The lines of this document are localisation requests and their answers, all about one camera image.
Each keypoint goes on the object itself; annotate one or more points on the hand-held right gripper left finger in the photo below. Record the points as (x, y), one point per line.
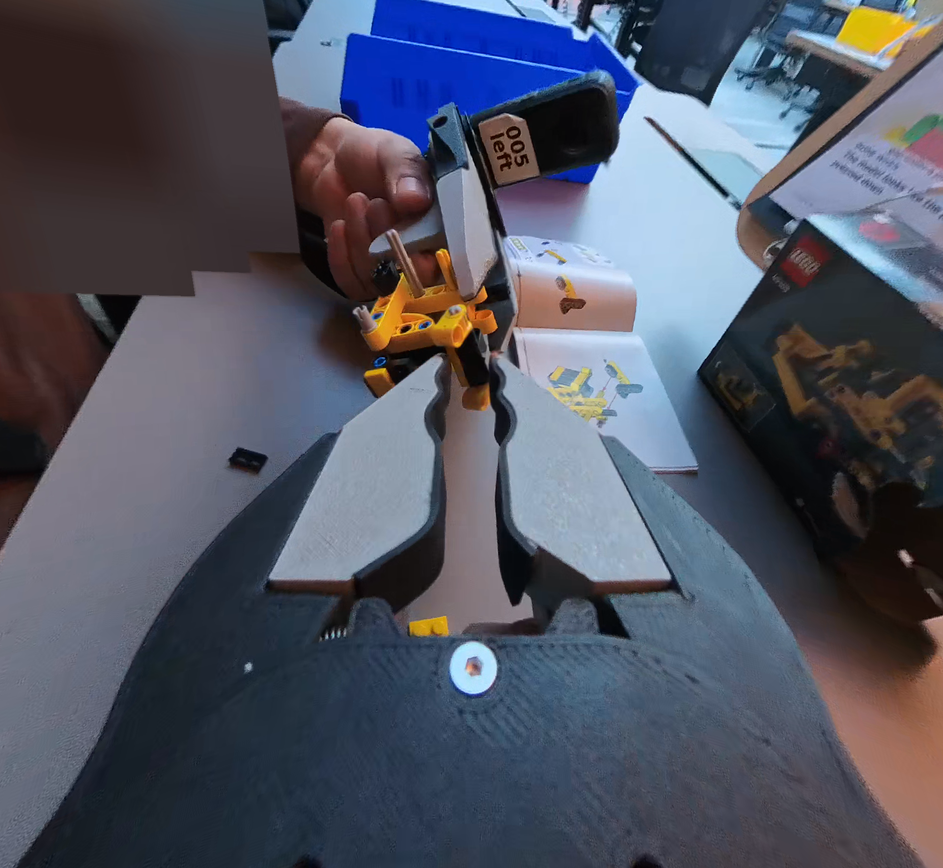
(368, 499)

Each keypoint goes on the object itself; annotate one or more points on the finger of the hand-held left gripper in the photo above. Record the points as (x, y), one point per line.
(416, 234)
(468, 234)

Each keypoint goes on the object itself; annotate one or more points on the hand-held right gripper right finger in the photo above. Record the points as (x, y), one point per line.
(574, 507)

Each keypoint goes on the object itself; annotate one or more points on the yellow lego vehicle model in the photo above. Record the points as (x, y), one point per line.
(401, 323)

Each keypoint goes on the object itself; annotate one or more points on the black lego grille tile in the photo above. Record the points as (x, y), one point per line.
(248, 460)

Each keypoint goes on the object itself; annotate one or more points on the yellow black lego brick assembly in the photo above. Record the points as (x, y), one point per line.
(427, 627)

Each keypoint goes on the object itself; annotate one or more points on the lego instruction booklet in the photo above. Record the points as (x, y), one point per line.
(648, 426)

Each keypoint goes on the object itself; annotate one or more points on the dark lego set box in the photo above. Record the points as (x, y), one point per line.
(810, 404)

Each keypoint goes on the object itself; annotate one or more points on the person's left hand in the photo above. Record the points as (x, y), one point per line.
(353, 168)

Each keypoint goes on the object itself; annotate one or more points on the blue plastic bin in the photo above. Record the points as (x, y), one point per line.
(412, 87)
(442, 17)

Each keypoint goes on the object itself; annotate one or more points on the round wooden display board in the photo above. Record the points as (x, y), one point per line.
(753, 223)

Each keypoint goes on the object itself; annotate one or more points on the black mesh office chair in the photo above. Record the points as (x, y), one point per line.
(803, 6)

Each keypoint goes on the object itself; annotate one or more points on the wooden background desk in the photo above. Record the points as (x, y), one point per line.
(825, 46)

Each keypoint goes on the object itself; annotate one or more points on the printed instruction sheet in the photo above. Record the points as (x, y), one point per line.
(884, 160)

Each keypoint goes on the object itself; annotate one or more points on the yellow storage bin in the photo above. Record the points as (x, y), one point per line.
(873, 28)

